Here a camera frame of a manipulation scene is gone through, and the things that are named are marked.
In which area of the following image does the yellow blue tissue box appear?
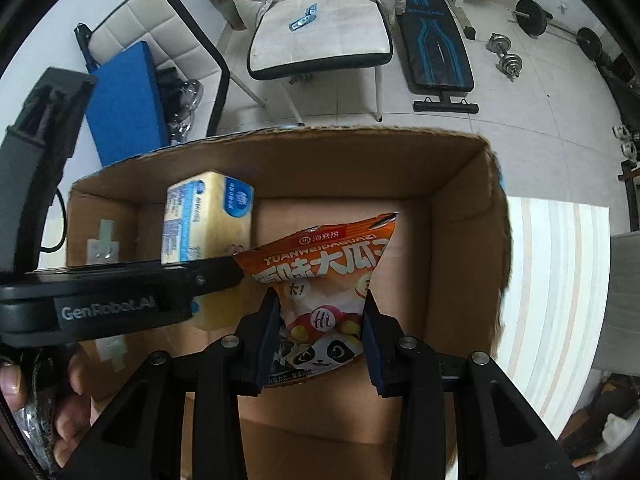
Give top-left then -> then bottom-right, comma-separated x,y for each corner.
160,171 -> 254,263

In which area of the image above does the orange panda snack bag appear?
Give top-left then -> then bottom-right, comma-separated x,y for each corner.
235,211 -> 397,386

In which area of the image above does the person's left hand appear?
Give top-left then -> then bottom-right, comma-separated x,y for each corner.
1,344 -> 91,467

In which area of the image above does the striped cream table cloth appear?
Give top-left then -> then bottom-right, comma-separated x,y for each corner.
492,196 -> 611,436

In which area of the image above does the grey upholstered chair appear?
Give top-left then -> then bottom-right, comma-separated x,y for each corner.
593,231 -> 639,376

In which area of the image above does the open cardboard box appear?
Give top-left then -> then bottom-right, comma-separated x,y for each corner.
66,128 -> 511,479

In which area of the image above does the blue foam mat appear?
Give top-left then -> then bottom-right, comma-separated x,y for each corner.
86,41 -> 169,166

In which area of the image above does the folded white quilted chair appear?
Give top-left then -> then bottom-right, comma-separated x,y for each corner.
74,0 -> 266,137

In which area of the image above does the black blue weight bench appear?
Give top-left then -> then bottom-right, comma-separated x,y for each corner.
398,0 -> 480,115

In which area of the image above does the small blue packet on chair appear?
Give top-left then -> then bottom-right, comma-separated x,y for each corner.
288,3 -> 318,32

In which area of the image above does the white padded chair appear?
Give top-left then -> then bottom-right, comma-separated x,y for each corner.
247,0 -> 393,122

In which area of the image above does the barbell on floor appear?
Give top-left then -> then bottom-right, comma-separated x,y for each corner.
512,0 -> 603,61

